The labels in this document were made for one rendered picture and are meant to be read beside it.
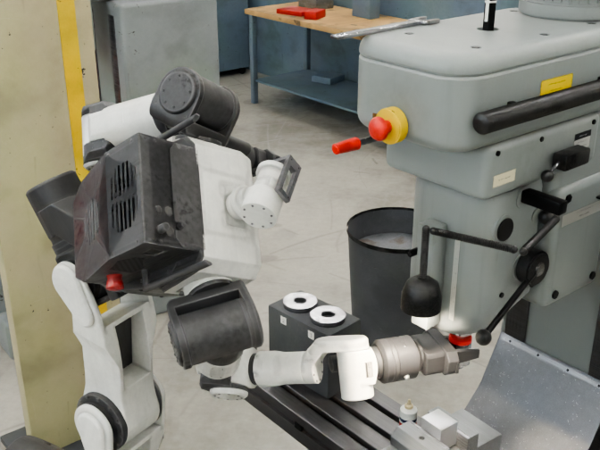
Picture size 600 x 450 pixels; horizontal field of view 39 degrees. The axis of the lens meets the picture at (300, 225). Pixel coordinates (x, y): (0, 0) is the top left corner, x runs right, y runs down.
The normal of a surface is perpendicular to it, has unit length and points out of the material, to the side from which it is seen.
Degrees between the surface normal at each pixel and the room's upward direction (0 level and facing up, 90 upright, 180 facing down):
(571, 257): 90
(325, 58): 90
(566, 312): 90
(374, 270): 94
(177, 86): 62
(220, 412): 0
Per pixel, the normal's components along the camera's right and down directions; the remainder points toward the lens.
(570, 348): -0.77, 0.25
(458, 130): 0.00, 0.40
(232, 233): 0.71, -0.30
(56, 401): 0.64, 0.31
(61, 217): -0.55, 0.34
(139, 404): 0.83, 0.07
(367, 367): 0.29, 0.00
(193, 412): 0.00, -0.91
